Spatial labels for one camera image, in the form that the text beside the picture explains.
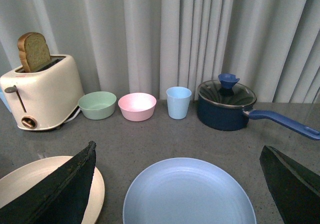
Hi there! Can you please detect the cream toaster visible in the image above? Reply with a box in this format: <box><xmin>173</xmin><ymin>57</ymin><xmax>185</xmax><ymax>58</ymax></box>
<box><xmin>0</xmin><ymin>54</ymin><xmax>84</xmax><ymax>131</ymax></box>

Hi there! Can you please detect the bread slice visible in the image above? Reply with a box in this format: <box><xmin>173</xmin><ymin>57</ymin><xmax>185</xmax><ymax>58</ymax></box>
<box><xmin>17</xmin><ymin>32</ymin><xmax>51</xmax><ymax>73</ymax></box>

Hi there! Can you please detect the light blue cup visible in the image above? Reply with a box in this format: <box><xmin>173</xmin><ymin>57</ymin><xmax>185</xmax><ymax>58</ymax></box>
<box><xmin>166</xmin><ymin>86</ymin><xmax>192</xmax><ymax>120</ymax></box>

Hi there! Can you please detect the dark blue saucepan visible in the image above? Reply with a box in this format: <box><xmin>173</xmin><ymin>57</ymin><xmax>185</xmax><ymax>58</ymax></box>
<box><xmin>196</xmin><ymin>80</ymin><xmax>320</xmax><ymax>141</ymax></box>

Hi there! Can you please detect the glass pot lid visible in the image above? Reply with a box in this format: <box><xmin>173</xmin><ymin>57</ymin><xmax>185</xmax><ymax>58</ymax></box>
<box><xmin>197</xmin><ymin>73</ymin><xmax>257</xmax><ymax>108</ymax></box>

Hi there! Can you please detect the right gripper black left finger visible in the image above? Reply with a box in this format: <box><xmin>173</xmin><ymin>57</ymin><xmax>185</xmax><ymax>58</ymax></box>
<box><xmin>0</xmin><ymin>141</ymin><xmax>96</xmax><ymax>224</ymax></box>

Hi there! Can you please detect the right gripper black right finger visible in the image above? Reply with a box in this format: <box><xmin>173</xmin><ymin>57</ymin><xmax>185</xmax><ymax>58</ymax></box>
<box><xmin>259</xmin><ymin>145</ymin><xmax>320</xmax><ymax>224</ymax></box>

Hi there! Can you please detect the grey curtain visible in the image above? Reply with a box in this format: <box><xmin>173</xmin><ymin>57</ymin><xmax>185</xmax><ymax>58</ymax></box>
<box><xmin>0</xmin><ymin>0</ymin><xmax>320</xmax><ymax>104</ymax></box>

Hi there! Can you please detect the green bowl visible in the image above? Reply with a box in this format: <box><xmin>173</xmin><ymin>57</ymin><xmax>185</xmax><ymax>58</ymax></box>
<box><xmin>78</xmin><ymin>91</ymin><xmax>117</xmax><ymax>120</ymax></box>

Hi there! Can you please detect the pink bowl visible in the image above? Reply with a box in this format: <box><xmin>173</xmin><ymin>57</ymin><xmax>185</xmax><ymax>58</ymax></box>
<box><xmin>118</xmin><ymin>92</ymin><xmax>157</xmax><ymax>122</ymax></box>

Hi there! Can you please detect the cream plate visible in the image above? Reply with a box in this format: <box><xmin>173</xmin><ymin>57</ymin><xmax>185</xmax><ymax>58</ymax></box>
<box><xmin>0</xmin><ymin>156</ymin><xmax>105</xmax><ymax>224</ymax></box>

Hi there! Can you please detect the white toaster cable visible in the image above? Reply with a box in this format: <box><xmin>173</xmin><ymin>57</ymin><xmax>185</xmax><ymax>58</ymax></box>
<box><xmin>62</xmin><ymin>106</ymin><xmax>82</xmax><ymax>124</ymax></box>

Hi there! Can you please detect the blue plate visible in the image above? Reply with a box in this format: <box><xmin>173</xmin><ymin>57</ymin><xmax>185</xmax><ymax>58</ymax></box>
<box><xmin>122</xmin><ymin>157</ymin><xmax>257</xmax><ymax>224</ymax></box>

